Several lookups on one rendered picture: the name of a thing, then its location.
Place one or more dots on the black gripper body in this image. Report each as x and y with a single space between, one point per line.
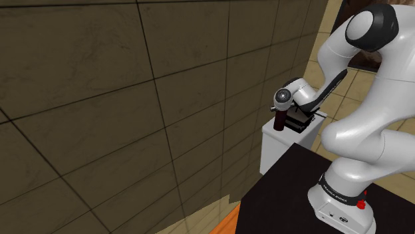
300 112

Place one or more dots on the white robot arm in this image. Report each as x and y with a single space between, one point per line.
366 139

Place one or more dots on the black flat box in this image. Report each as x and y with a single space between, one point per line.
300 125

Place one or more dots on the dark red cylinder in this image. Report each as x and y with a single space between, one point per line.
279 121

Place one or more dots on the black robot stand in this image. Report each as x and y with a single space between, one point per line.
278 201

